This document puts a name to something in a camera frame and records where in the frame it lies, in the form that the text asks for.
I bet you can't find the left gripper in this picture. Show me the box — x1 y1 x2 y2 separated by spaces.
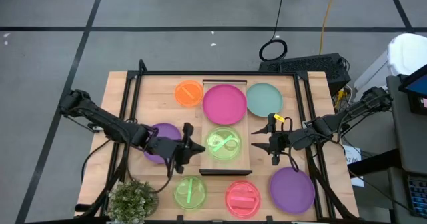
148 122 206 175

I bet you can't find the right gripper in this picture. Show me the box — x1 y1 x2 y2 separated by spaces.
250 113 294 167

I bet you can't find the green transparent plate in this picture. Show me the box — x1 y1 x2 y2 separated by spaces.
173 175 208 211
205 125 242 162

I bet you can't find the purple plate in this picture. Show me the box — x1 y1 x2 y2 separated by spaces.
268 166 316 215
143 122 183 165

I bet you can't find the teal plate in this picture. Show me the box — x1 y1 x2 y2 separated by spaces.
246 82 284 119

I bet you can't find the orange transparent plate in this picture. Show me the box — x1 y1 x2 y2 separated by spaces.
173 79 205 109

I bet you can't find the pink plate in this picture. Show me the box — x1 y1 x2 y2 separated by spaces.
201 83 248 127

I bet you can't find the red transparent plate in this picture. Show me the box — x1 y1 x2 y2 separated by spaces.
224 179 262 219

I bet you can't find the potted plant in striped pot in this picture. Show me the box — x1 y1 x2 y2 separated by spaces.
105 179 161 224

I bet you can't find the white paper sheet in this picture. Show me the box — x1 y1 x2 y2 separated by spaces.
342 144 365 188

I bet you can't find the grey cart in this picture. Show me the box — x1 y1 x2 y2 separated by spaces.
386 73 427 224

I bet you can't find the laptop with blue screen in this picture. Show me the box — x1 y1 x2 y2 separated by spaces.
398 63 427 115

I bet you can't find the black keyboard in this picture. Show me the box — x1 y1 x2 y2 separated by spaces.
406 174 427 219

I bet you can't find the white plastic container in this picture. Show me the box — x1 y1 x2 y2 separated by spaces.
386 33 427 77

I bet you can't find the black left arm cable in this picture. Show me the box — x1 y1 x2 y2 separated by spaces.
125 117 177 194

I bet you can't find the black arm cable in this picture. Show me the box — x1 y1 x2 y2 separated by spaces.
125 117 177 194
282 116 301 173

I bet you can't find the wooden shelf with black frame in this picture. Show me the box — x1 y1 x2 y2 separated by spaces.
199 79 254 177

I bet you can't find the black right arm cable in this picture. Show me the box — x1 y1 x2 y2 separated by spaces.
282 116 301 173

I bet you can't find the black table frame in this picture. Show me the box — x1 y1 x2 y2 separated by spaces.
73 59 361 224

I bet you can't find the black coiled floor cable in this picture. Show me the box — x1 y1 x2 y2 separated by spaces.
258 0 289 63

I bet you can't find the yellow floor cable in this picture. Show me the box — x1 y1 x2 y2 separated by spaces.
319 0 340 56

